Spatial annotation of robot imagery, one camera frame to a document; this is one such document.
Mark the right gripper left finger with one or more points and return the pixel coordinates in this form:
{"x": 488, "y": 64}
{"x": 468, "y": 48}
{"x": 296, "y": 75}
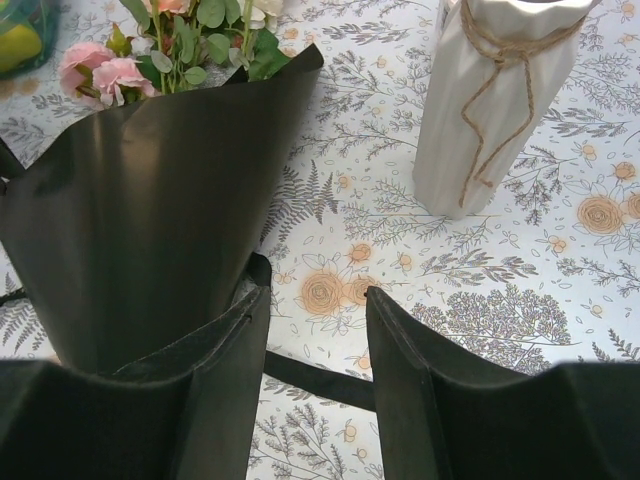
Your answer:
{"x": 186, "y": 411}

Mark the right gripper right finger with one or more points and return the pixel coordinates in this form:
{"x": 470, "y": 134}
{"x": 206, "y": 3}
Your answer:
{"x": 446, "y": 413}

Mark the black paper cone wrapper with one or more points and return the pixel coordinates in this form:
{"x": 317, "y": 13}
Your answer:
{"x": 134, "y": 227}

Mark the pink flower bouquet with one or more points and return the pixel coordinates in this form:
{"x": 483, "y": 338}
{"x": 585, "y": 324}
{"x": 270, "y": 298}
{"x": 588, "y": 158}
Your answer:
{"x": 184, "y": 37}

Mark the white ceramic vase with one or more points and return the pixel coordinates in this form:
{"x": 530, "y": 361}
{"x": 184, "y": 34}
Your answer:
{"x": 497, "y": 68}

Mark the floral table mat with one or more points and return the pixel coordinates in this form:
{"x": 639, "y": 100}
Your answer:
{"x": 547, "y": 272}

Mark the yellow lemon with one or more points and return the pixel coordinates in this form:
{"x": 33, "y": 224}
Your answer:
{"x": 18, "y": 44}

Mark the teal plastic fruit basket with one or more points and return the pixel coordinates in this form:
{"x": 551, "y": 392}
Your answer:
{"x": 43, "y": 16}

